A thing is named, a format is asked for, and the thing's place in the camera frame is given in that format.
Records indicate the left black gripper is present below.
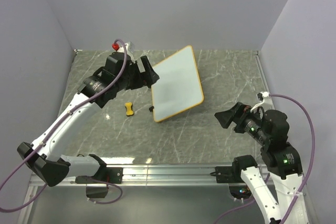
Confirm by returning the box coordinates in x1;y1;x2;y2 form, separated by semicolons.
116;56;159;92

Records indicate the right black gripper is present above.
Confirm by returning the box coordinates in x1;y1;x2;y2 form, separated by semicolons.
214;100;270;144

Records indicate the yellow-framed whiteboard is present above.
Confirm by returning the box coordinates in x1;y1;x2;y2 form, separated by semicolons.
151;45;204;123

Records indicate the yellow bone-shaped eraser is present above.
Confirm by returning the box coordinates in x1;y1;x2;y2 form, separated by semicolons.
124;102;134;116

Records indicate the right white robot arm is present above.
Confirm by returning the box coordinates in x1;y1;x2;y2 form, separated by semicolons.
212;102;309;223

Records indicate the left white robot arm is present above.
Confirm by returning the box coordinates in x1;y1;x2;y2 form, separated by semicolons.
17;52;160;187

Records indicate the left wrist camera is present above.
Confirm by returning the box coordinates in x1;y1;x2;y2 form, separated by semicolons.
105;41;134;76

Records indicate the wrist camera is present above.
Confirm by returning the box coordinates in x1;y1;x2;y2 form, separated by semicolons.
105;41;134;76
257;92;289;137

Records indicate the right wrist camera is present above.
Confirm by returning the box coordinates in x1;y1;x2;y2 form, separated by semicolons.
257;92;289;137

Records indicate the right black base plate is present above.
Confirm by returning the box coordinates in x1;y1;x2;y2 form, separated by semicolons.
215;166;244;184

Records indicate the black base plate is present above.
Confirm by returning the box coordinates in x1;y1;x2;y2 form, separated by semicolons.
215;166;244;184
75;167;123;184

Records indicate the aluminium mounting rail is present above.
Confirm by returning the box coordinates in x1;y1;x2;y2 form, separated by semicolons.
29;163;307;186

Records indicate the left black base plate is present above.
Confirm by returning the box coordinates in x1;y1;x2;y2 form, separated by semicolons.
75;167;123;184

